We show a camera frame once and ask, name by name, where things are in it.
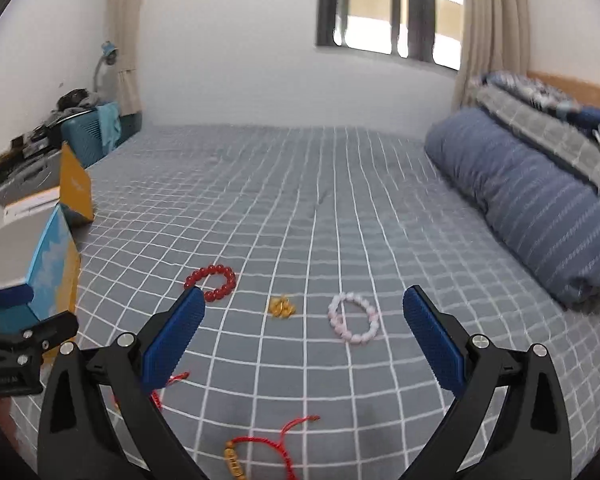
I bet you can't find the blue desk lamp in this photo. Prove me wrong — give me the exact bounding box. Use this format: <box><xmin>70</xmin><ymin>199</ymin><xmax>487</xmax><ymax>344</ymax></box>
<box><xmin>92</xmin><ymin>41</ymin><xmax>121</xmax><ymax>96</ymax></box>

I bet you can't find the red cord beaded bracelet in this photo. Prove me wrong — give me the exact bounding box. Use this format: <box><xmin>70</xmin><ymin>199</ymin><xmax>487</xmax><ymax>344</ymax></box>
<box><xmin>112</xmin><ymin>371</ymin><xmax>190</xmax><ymax>413</ymax></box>

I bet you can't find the teal cloth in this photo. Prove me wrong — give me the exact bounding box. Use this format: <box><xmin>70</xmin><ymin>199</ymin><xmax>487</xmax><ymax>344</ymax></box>
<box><xmin>97</xmin><ymin>104</ymin><xmax>123</xmax><ymax>151</ymax></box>

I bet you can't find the pile of dark boxes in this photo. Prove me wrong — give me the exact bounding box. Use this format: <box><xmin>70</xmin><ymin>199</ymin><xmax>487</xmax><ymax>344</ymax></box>
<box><xmin>0</xmin><ymin>119</ymin><xmax>63</xmax><ymax>166</ymax></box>

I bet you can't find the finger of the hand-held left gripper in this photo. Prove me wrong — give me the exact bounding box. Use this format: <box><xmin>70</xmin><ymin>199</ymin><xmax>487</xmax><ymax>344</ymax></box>
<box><xmin>0</xmin><ymin>284</ymin><xmax>35</xmax><ymax>331</ymax></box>
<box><xmin>0</xmin><ymin>311</ymin><xmax>80</xmax><ymax>362</ymax></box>

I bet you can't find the amber bead bracelet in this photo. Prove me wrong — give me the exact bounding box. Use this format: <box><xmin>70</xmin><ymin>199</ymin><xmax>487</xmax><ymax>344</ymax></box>
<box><xmin>267</xmin><ymin>296</ymin><xmax>297</xmax><ymax>319</ymax></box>

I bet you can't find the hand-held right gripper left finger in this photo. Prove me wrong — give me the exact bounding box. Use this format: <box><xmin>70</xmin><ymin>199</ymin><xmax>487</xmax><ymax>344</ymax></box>
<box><xmin>37</xmin><ymin>286</ymin><xmax>211</xmax><ymax>480</ymax></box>

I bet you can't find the grey suitcase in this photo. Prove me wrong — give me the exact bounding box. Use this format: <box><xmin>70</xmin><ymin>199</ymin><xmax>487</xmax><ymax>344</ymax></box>
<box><xmin>0</xmin><ymin>152</ymin><xmax>63</xmax><ymax>206</ymax></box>

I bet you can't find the pile of dark clothes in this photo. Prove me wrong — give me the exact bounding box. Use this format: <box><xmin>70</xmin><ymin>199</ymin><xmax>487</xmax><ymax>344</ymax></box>
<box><xmin>55</xmin><ymin>89</ymin><xmax>103</xmax><ymax>111</ymax></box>

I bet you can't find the red string gold charm bracelet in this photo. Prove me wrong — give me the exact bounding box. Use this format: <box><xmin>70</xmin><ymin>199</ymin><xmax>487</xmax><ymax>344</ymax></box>
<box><xmin>223</xmin><ymin>414</ymin><xmax>321</xmax><ymax>480</ymax></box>

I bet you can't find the dark teal case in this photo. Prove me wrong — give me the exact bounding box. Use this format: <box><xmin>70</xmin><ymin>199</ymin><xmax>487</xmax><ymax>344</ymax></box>
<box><xmin>117</xmin><ymin>110</ymin><xmax>144</xmax><ymax>145</ymax></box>

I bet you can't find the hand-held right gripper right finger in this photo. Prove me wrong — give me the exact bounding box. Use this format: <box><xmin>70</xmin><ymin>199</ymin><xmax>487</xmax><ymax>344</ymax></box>
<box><xmin>397</xmin><ymin>285</ymin><xmax>573</xmax><ymax>480</ymax></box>

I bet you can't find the dark framed window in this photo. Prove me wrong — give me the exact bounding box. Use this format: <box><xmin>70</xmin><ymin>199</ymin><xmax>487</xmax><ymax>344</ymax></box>
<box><xmin>316</xmin><ymin>0</ymin><xmax>466</xmax><ymax>71</ymax></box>

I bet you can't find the red bead bracelet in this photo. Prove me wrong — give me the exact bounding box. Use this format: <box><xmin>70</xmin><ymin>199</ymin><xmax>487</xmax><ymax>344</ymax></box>
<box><xmin>184</xmin><ymin>264</ymin><xmax>237</xmax><ymax>303</ymax></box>

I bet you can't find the teal suitcase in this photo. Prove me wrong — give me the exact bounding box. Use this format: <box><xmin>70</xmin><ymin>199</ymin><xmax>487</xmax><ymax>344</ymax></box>
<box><xmin>61</xmin><ymin>102</ymin><xmax>121</xmax><ymax>168</ymax></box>

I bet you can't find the grey checked pillow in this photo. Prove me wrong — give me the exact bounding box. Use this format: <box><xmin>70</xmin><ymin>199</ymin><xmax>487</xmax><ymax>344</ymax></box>
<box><xmin>467</xmin><ymin>82</ymin><xmax>600</xmax><ymax>193</ymax></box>

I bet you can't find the blue striped duvet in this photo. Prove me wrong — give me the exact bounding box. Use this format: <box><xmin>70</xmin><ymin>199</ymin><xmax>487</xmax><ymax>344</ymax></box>
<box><xmin>424</xmin><ymin>107</ymin><xmax>600</xmax><ymax>311</ymax></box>

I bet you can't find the beige curtain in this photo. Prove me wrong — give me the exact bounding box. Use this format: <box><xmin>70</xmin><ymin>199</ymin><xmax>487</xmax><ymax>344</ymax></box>
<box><xmin>452</xmin><ymin>0</ymin><xmax>533</xmax><ymax>111</ymax></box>
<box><xmin>105</xmin><ymin>0</ymin><xmax>153</xmax><ymax>113</ymax></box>

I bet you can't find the dark patterned blanket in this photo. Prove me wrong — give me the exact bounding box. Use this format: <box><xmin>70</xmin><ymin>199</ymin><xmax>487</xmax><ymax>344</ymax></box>
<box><xmin>482</xmin><ymin>71</ymin><xmax>600</xmax><ymax>151</ymax></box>

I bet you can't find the grey checked bed sheet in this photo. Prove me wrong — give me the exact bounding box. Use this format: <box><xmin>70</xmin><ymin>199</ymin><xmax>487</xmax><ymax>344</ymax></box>
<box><xmin>10</xmin><ymin>125</ymin><xmax>600</xmax><ymax>480</ymax></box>

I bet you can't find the blue yellow cardboard box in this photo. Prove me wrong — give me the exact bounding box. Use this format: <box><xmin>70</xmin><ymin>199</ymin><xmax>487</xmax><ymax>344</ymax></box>
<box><xmin>0</xmin><ymin>142</ymin><xmax>95</xmax><ymax>361</ymax></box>

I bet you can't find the wooden headboard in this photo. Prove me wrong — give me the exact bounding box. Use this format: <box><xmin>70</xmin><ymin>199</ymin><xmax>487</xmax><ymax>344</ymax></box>
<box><xmin>527</xmin><ymin>71</ymin><xmax>600</xmax><ymax>111</ymax></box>

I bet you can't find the pink white bead bracelet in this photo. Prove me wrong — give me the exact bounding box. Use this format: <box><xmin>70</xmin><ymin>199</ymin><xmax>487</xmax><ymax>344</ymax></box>
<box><xmin>328</xmin><ymin>292</ymin><xmax>381</xmax><ymax>345</ymax></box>

